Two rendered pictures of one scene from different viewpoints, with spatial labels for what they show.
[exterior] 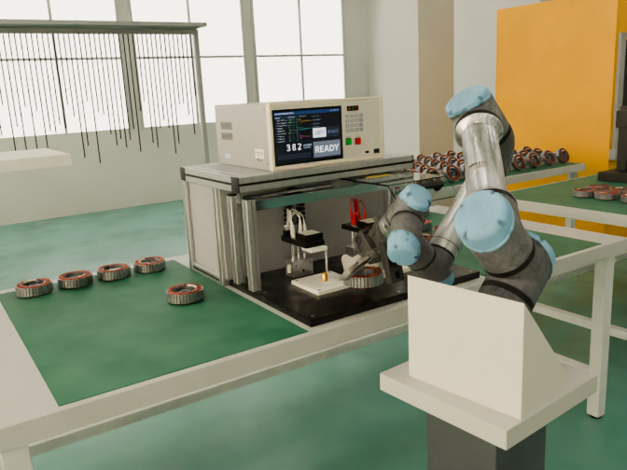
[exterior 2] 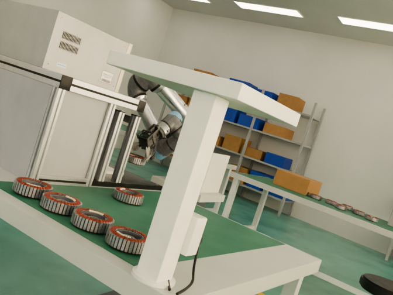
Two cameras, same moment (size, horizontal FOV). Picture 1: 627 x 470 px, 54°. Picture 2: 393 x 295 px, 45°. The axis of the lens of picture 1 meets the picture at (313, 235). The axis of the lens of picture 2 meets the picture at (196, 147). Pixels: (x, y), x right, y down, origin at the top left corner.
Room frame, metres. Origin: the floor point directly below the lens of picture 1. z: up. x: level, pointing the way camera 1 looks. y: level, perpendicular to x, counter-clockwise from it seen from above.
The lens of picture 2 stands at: (2.35, 2.01, 1.11)
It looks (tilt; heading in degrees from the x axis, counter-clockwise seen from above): 3 degrees down; 245
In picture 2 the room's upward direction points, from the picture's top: 18 degrees clockwise
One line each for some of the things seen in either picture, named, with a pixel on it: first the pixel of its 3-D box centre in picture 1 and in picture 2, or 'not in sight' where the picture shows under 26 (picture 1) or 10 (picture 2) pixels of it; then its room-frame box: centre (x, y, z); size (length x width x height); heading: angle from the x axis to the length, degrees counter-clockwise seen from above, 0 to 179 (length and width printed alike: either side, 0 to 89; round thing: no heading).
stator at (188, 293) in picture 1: (185, 293); (128, 195); (1.79, 0.40, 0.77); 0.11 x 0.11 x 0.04
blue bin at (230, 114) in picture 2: not in sight; (233, 116); (-1.88, -5.84, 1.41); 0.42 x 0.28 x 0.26; 35
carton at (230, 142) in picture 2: not in sight; (236, 144); (-2.02, -5.64, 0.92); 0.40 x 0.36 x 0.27; 31
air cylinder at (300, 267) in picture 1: (299, 266); not in sight; (1.93, 0.05, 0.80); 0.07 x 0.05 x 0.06; 123
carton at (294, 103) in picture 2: not in sight; (290, 103); (-2.44, -5.00, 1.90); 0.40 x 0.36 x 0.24; 34
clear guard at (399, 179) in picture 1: (395, 186); not in sight; (1.97, -0.27, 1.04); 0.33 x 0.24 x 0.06; 33
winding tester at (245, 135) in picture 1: (298, 131); (54, 45); (2.15, 0.04, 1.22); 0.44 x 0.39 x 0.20; 123
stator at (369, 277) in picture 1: (363, 277); (134, 158); (1.63, -0.13, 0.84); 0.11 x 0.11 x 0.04
